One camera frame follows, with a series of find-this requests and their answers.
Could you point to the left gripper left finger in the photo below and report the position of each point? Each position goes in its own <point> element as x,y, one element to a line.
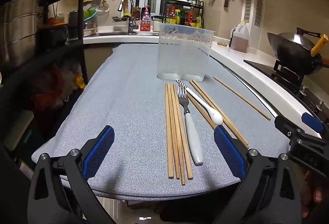
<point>59,191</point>

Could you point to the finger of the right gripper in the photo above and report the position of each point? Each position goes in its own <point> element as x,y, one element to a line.
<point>288,128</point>
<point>312,122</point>

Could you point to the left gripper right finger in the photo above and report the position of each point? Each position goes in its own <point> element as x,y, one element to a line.
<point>268,190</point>

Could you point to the wooden chopstick pair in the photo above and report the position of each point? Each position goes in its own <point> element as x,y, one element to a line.
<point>226,120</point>

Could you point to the white ceramic spoon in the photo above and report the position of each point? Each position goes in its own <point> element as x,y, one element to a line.
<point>215,116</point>

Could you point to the white handled metal fork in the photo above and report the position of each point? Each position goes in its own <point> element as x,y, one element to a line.
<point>192,135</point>

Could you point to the chrome kitchen faucet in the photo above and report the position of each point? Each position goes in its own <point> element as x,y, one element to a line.
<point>132,26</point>

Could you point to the person's right hand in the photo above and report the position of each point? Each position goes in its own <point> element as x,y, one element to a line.
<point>314,191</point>

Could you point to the black gas stove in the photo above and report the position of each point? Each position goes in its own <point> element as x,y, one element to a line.
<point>292,83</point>

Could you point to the black wok with lid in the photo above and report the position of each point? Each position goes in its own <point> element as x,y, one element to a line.
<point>300,51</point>

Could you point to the plastic jug of brown liquid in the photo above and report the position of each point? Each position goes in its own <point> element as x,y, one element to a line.
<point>239,38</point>

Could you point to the grey table mat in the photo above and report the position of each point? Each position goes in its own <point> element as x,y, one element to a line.
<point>126,94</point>

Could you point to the ginger root piece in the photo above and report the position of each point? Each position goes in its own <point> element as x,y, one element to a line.
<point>222,44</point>

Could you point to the clear plastic utensil container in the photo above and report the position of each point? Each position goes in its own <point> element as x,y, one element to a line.
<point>183,52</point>

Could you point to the black spice rack with bottles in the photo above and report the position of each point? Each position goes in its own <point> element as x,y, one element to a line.
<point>184,12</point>

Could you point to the orange lidded pot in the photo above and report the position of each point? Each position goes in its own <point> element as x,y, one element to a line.
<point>52,22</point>

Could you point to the stainless steel sink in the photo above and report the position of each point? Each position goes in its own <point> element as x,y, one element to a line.
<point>101,34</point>

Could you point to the white lidded jar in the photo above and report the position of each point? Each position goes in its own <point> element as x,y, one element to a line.
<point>157,21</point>

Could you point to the stainless steel stock pot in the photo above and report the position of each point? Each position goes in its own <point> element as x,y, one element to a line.
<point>20,27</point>

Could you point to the green and blue bowls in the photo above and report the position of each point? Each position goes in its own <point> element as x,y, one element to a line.
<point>90,13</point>

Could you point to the red dish soap bottle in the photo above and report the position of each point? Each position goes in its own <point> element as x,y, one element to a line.
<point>145,23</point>

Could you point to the black metal shelf rack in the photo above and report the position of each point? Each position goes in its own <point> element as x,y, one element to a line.
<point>51,44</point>

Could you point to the red chili jar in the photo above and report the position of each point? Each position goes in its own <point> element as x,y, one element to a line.
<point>136,13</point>

